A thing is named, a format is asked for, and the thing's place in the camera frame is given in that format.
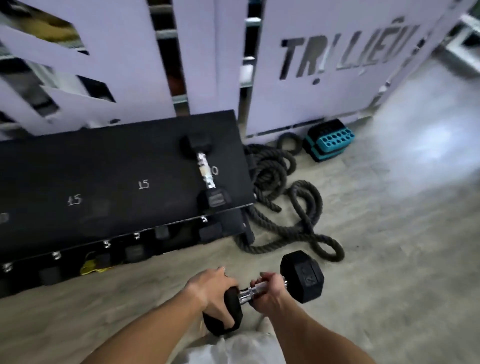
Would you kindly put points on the person's right hand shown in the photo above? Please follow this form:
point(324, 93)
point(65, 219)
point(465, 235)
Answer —
point(275, 296)

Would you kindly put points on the person's left hand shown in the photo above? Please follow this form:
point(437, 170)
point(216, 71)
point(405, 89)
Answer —
point(210, 292)

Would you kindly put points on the large black hex dumbbell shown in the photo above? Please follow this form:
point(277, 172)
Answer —
point(204, 168)
point(303, 277)

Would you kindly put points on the row of shelved dumbbells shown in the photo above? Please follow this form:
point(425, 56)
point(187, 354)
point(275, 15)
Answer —
point(210, 231)

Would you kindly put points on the black dumbbell rack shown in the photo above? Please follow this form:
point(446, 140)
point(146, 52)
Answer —
point(93, 165)

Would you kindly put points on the person's right forearm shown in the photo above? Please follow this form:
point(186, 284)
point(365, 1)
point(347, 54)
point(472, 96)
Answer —
point(318, 337)

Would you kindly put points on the person's left forearm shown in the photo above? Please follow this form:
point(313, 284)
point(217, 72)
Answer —
point(142, 337)

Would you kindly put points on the white shirt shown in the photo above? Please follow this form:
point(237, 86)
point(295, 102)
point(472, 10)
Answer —
point(232, 352)

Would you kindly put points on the yellow resistance band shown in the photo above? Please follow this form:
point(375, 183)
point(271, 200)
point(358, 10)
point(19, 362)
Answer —
point(90, 268)

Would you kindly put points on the teal and black step platform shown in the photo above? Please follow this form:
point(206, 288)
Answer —
point(333, 140)

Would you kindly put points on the white cutout partition panel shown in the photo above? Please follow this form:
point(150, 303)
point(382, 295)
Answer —
point(330, 97)

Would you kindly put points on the teal metal shelving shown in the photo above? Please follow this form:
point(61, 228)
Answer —
point(167, 34)

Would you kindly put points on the yellow cushion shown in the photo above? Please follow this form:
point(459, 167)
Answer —
point(48, 30)

